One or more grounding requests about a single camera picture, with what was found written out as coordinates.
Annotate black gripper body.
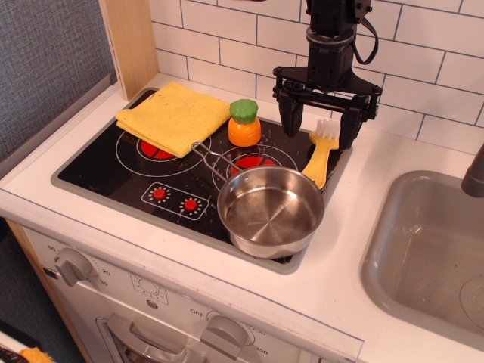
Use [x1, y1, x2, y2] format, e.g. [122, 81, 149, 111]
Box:
[273, 40, 382, 119]

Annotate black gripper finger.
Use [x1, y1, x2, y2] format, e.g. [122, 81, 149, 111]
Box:
[278, 92, 303, 137]
[339, 108, 362, 150]

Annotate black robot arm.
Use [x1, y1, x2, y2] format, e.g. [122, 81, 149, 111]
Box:
[273, 1, 383, 150]

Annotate yellow folded cloth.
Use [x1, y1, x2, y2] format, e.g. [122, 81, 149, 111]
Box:
[116, 82, 230, 158]

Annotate yellow dish brush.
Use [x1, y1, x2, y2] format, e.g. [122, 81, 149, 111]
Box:
[302, 118, 340, 189]

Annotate toy orange carrot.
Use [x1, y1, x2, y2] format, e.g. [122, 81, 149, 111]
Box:
[228, 99, 262, 147]

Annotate stainless steel saucepan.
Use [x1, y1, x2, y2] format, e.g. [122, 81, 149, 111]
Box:
[191, 141, 325, 259]

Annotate grey faucet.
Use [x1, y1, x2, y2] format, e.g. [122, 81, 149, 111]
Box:
[461, 144, 484, 198]

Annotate red right stove knob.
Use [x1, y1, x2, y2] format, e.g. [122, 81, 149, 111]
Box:
[184, 199, 198, 212]

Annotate red stove knob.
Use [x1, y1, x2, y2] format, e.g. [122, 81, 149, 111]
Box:
[184, 199, 198, 212]
[152, 188, 166, 200]

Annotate grey sink basin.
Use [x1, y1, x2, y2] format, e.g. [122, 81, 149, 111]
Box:
[361, 170, 483, 350]

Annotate red left stove knob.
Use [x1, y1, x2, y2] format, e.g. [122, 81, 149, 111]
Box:
[152, 188, 166, 200]

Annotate grey right oven knob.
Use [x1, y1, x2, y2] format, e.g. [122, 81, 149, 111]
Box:
[200, 315, 249, 360]

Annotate grey oven knob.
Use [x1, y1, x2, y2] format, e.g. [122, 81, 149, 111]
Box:
[200, 315, 249, 360]
[54, 248, 93, 287]

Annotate white toy oven front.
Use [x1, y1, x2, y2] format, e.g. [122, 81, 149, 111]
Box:
[20, 228, 362, 362]

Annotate grey left oven knob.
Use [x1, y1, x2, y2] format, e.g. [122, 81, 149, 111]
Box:
[54, 248, 93, 287]

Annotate yellow object bottom left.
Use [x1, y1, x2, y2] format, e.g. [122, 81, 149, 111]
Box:
[1, 347, 54, 363]

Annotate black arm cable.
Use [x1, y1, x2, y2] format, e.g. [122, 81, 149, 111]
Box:
[351, 17, 380, 66]

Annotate wooden side post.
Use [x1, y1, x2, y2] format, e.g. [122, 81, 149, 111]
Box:
[98, 0, 159, 101]

